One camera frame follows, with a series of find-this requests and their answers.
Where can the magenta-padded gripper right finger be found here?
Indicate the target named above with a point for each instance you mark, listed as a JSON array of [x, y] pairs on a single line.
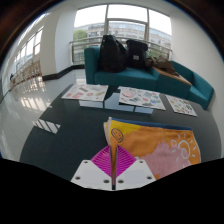
[[135, 175]]

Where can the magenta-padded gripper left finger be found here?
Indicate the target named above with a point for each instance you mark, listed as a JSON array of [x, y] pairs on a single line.
[[90, 175]]

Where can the orange yellow cartoon print towel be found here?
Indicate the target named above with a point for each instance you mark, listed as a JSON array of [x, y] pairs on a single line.
[[156, 146]]

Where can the white sticker sheet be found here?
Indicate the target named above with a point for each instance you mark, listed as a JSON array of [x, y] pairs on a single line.
[[141, 98], [85, 92], [181, 105]]

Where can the teal side table wooden top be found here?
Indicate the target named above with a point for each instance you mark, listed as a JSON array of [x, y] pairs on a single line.
[[173, 87]]

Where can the teal fabric sofa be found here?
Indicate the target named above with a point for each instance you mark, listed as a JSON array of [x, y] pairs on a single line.
[[125, 79]]

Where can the teal fabric armchair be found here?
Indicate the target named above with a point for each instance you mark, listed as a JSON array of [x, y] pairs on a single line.
[[200, 90]]

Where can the brown jacket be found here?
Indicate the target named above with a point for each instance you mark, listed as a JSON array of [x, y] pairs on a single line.
[[163, 65]]

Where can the wooden balustrade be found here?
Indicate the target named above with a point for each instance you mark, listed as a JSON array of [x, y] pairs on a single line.
[[28, 73]]

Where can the black backpack with label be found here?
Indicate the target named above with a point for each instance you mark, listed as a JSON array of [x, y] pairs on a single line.
[[136, 55]]

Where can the large black backpack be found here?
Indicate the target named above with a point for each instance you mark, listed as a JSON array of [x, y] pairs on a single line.
[[111, 55]]

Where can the metal window railing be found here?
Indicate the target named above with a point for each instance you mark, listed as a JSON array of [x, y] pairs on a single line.
[[83, 40]]

